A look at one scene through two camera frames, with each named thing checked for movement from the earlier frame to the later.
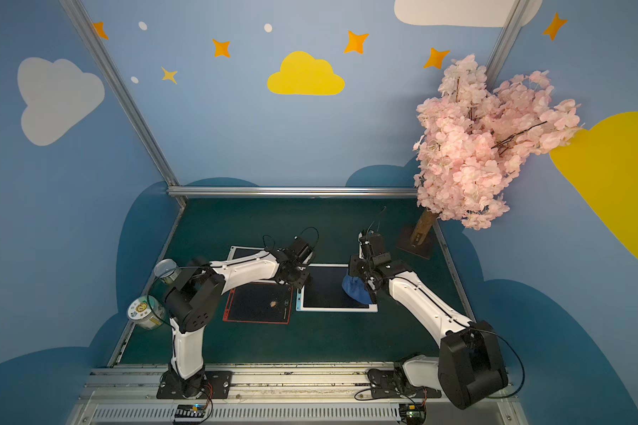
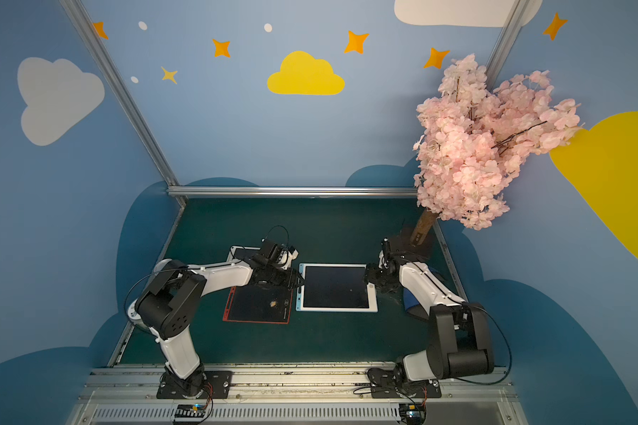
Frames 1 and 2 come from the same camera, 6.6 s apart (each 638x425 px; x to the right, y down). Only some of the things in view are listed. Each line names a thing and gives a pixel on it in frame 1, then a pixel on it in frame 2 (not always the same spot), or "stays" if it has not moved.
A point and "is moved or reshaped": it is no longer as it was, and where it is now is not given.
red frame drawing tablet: [259, 302] stays
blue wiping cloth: [354, 288] is moved or reshaped
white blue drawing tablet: [322, 290] stays
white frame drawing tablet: [237, 251] stays
